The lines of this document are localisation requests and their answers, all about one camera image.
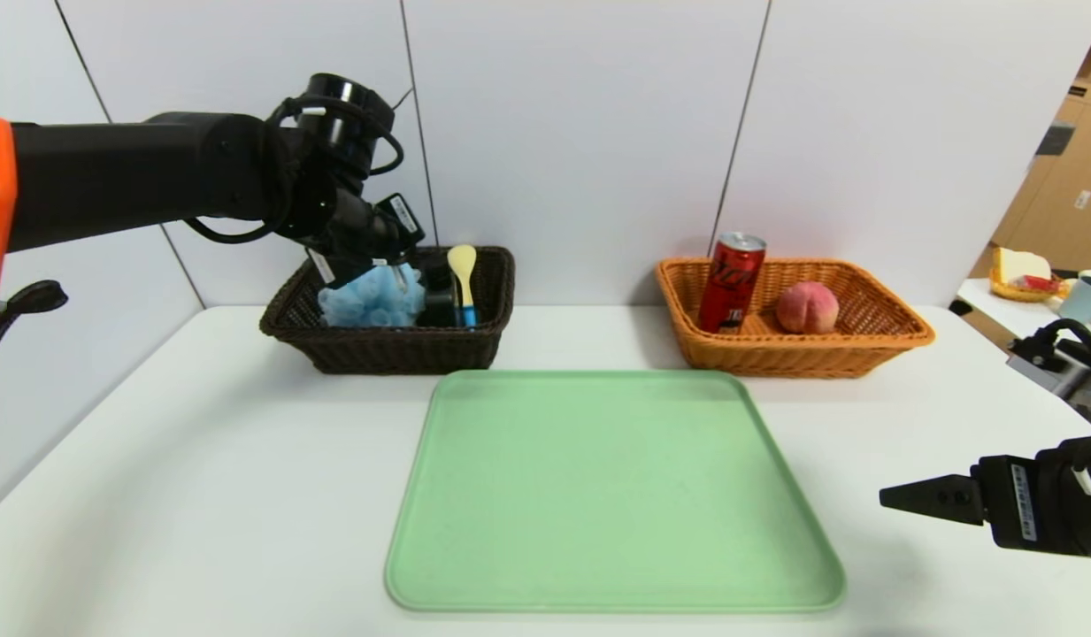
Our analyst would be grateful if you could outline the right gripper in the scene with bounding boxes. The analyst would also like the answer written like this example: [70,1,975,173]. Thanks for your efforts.
[879,430,1091,565]

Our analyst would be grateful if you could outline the peach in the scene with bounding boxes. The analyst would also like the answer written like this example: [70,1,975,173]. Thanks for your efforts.
[773,281,841,335]

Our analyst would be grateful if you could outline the red cola can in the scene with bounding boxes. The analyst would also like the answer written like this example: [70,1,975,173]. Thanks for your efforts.
[697,232,767,334]

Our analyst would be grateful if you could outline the yellow spoon blue handle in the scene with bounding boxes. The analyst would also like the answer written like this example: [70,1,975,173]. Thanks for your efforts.
[447,245,480,327]

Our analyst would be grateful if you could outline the dark green bottle black cap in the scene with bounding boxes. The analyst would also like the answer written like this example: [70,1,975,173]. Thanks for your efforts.
[419,264,462,328]

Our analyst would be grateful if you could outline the light blue mesh bath pouf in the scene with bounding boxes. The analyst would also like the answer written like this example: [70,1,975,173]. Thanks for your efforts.
[318,263,427,329]

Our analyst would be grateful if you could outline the orange wicker basket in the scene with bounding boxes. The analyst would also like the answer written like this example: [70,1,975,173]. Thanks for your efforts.
[656,257,935,380]

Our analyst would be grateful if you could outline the small yellow basket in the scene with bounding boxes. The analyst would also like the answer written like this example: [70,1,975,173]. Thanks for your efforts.
[990,276,1064,303]

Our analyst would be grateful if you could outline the dark brown wicker basket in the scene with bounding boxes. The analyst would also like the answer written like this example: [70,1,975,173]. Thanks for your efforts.
[260,246,517,375]

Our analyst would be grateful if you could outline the white side table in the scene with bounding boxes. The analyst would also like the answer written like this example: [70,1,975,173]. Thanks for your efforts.
[955,279,1091,355]

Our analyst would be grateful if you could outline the light blue container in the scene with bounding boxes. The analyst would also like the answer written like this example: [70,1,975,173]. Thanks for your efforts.
[1059,276,1091,326]

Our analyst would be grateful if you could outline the pale bread slice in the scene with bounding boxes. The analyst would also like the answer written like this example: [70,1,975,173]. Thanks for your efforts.
[994,248,1052,284]

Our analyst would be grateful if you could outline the light wooden cabinet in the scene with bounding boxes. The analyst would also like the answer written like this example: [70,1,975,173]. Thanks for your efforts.
[970,9,1091,275]

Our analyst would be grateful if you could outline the light green plastic tray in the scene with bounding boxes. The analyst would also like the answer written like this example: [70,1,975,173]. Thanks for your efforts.
[386,370,845,613]

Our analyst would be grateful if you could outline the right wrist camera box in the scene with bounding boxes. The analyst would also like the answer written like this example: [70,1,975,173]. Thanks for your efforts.
[1005,332,1091,408]

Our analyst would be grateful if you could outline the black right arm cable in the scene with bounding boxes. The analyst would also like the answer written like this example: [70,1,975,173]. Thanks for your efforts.
[1032,318,1091,377]

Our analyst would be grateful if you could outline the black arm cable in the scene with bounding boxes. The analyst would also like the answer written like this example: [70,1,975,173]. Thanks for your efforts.
[1032,318,1091,377]
[0,280,69,377]

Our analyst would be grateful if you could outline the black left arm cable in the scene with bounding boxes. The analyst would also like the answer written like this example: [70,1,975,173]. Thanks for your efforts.
[0,280,69,377]

